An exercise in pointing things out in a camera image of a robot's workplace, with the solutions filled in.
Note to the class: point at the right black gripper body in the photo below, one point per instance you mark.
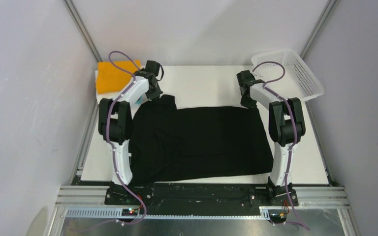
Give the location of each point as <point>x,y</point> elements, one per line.
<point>247,102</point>

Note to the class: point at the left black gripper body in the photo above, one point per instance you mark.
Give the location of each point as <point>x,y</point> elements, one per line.
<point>154,92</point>

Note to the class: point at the black t-shirt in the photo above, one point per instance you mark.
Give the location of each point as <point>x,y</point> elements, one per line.
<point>171,144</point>

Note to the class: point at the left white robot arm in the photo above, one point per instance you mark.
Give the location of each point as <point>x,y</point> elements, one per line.
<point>115,125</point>

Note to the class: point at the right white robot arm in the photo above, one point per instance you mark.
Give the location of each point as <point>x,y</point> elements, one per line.
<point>286,126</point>

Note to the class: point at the light blue folded t-shirt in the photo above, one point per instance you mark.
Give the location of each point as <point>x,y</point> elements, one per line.
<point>139,101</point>

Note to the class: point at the orange folded t-shirt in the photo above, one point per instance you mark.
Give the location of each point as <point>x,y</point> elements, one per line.
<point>110,79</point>

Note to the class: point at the white plastic mesh basket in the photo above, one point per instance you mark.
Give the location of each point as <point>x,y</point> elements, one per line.
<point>287,74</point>

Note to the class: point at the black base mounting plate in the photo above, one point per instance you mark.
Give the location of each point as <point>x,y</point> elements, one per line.
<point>200,199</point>

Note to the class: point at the aluminium frame rail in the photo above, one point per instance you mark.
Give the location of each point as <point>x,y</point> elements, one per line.
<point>88,202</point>

